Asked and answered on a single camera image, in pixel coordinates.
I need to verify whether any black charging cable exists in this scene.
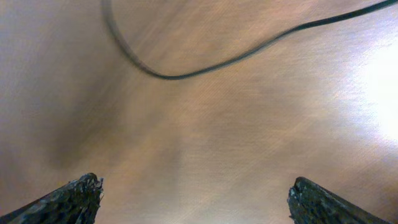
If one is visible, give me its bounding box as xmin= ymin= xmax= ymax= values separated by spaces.
xmin=101 ymin=0 xmax=398 ymax=81

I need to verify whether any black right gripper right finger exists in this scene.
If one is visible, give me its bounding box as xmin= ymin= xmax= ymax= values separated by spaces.
xmin=287 ymin=177 xmax=391 ymax=224

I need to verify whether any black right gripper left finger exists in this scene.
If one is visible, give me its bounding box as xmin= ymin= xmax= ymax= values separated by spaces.
xmin=1 ymin=173 xmax=103 ymax=224

